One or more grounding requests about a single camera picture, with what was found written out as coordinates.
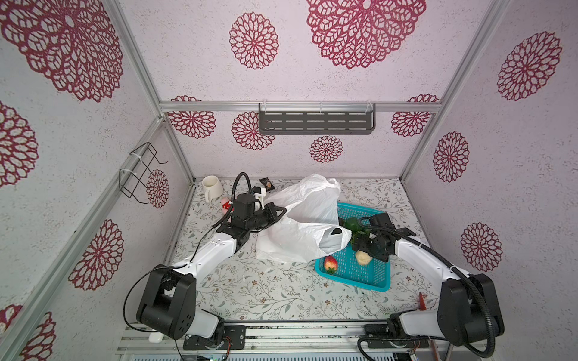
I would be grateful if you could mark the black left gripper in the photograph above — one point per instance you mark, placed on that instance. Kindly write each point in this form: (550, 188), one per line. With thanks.
(271, 209)

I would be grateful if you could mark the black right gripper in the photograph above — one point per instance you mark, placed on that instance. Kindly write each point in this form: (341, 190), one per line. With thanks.
(367, 243)

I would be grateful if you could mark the beige potato fruit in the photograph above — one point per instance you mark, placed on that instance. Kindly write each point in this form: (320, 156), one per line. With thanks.
(363, 258)

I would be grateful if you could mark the dark green avocado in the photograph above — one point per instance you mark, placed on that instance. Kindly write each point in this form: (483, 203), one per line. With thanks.
(353, 225)

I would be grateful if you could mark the white plastic bag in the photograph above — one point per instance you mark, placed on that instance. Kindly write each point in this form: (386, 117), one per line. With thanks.
(310, 228)

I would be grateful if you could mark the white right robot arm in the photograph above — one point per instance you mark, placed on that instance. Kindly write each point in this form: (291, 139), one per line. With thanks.
(468, 312)

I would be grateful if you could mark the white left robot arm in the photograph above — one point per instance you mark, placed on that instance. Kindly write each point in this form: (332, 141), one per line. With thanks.
(168, 305)

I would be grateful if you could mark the small black snack packet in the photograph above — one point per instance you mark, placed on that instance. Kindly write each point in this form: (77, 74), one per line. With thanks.
(267, 184)

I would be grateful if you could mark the teal plastic basket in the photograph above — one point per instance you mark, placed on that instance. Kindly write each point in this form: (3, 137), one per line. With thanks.
(376, 276)

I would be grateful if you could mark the red apple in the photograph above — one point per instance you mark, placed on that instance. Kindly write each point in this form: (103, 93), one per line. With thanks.
(330, 265)

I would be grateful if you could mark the white mug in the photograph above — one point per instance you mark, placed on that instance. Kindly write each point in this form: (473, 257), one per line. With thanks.
(212, 187)

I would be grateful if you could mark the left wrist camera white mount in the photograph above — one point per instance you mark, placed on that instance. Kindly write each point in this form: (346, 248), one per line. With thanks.
(259, 194)

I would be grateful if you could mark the grey wall shelf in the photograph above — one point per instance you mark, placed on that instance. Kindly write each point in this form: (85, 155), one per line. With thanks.
(315, 122)

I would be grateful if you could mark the metal base rail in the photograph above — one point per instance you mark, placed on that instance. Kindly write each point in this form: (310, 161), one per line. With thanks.
(320, 340)

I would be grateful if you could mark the black wire wall rack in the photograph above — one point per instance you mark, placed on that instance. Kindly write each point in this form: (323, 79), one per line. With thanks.
(130, 179)

